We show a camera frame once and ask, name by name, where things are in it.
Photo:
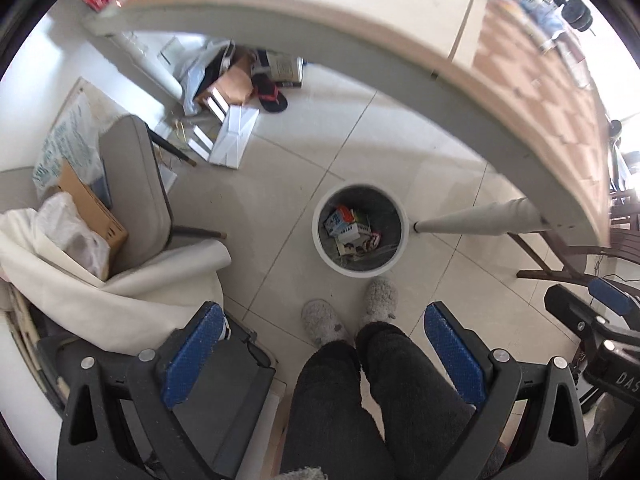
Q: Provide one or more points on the person's grey slipper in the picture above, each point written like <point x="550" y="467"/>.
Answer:
<point x="324" y="321"/>
<point x="378" y="300"/>

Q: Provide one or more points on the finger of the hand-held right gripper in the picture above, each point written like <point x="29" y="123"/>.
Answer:
<point x="610" y="295"/>

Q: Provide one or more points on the brown paper bag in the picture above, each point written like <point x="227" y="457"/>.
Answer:
<point x="229" y="85"/>

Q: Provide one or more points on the person's left leg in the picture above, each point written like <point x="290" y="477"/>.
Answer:
<point x="330" y="410"/>

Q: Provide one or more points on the red small packet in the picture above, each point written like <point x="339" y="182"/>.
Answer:
<point x="345" y="210"/>

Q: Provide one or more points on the black round device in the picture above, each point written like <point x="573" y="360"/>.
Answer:
<point x="577" y="10"/>

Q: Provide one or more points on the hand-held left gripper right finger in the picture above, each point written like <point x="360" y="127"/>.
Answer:
<point x="452" y="355"/>

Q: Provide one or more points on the white board with blue writing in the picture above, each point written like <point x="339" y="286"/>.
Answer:
<point x="65" y="135"/>

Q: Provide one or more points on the brown cardboard box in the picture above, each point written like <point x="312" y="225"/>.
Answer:
<point x="95" y="215"/>

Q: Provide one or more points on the grey cushioned chair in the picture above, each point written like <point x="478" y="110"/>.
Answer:
<point x="135" y="190"/>

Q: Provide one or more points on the person's right grey slipper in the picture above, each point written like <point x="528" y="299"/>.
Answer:
<point x="378" y="300"/>

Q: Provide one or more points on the clear plastic bag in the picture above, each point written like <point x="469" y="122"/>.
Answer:
<point x="70" y="230"/>

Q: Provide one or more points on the white table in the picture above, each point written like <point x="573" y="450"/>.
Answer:
<point x="380" y="15"/>

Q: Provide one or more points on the blue white small carton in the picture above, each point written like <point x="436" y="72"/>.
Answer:
<point x="334" y="222"/>

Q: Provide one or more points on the black red flip-flop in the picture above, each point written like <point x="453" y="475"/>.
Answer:
<point x="270" y="96"/>

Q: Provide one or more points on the white round trash bin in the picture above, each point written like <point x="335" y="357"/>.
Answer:
<point x="357" y="230"/>

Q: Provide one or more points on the person's leg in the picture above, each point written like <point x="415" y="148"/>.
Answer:
<point x="330" y="410"/>
<point x="410" y="390"/>

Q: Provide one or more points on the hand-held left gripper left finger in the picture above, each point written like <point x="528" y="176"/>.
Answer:
<point x="192" y="355"/>

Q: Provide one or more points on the person's left grey slipper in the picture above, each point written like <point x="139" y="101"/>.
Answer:
<point x="324" y="321"/>

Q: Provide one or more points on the flat white cardboard box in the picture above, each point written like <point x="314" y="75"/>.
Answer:
<point x="234" y="136"/>

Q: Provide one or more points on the white cloth sheet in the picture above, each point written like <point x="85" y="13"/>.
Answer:
<point x="115" y="290"/>

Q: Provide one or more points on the brown wooden chair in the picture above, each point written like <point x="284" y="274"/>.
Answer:
<point x="565" y="257"/>

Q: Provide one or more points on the person's right leg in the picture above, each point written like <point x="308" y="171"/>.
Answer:
<point x="410" y="390"/>

